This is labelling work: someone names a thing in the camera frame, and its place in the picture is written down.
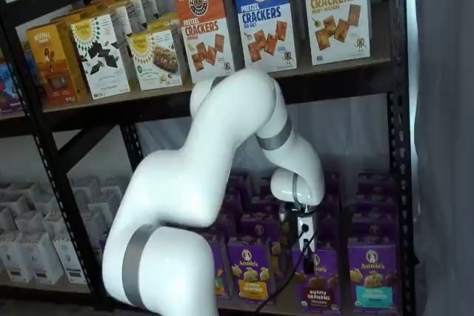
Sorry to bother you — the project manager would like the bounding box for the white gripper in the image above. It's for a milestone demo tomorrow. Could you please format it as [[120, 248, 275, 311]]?
[[279, 214, 318, 258]]

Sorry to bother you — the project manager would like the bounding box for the purple Annie's box brown label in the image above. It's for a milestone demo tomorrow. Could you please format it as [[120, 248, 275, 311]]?
[[324, 172, 341, 197], [291, 247, 342, 312], [316, 219, 342, 251], [321, 193, 342, 221]]

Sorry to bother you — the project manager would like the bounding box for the purple Annie's box yellow label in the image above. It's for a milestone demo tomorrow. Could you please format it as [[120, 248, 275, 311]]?
[[229, 192, 277, 218], [239, 212, 283, 240], [226, 236, 278, 303]]

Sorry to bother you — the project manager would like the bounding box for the purple Annie's box green-orange label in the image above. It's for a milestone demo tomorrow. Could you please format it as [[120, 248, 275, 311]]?
[[209, 236, 233, 299]]

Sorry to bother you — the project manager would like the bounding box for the purple Annie's box teal label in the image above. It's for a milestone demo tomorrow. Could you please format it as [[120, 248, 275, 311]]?
[[355, 172, 394, 198], [350, 215, 400, 247], [347, 242, 401, 306], [351, 193, 398, 221]]

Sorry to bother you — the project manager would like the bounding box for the blue sea salt crackers box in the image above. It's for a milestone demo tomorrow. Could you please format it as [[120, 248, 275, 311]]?
[[230, 0, 299, 73]]

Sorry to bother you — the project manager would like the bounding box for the yellow honey mustard crackers box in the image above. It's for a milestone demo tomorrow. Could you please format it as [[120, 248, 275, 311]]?
[[300, 0, 373, 67]]

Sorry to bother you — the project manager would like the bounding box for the orange cheddar pretzel crackers box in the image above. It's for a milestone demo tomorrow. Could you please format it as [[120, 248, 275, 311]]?
[[173, 0, 236, 84]]

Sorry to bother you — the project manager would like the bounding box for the Simple Mills almond bar box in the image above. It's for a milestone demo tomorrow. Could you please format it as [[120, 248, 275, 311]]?
[[146, 11, 181, 35], [124, 28, 184, 92]]

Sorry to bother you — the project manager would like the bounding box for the white Sweet Thins box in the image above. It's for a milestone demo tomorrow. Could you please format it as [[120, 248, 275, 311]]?
[[110, 0, 146, 35], [70, 13, 132, 101]]

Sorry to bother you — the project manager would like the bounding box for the white Simple Mills box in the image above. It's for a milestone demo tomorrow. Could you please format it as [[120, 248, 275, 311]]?
[[139, 0, 161, 21]]

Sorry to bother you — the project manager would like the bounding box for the orange snack box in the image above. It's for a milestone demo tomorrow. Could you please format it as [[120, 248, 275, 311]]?
[[25, 21, 88, 107]]

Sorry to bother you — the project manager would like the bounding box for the blue purple snack box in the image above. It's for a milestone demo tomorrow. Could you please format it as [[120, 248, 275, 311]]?
[[0, 47, 24, 114]]

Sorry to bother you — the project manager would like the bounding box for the light grey curtain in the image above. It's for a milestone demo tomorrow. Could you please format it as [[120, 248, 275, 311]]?
[[405, 0, 474, 316]]

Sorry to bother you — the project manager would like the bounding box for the white carton dark label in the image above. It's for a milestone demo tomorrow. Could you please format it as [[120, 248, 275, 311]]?
[[0, 232, 34, 283], [0, 207, 18, 235], [87, 201, 119, 229], [42, 210, 71, 238], [70, 175, 103, 202], [21, 232, 64, 286], [14, 210, 47, 236], [0, 181, 41, 213], [51, 234, 90, 284]]

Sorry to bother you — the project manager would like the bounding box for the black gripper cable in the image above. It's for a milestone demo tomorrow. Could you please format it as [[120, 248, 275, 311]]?
[[255, 221, 316, 313]]

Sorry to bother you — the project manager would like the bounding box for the black metal shelf frame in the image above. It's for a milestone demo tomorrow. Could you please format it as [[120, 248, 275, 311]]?
[[0, 0, 418, 316], [0, 0, 104, 295]]

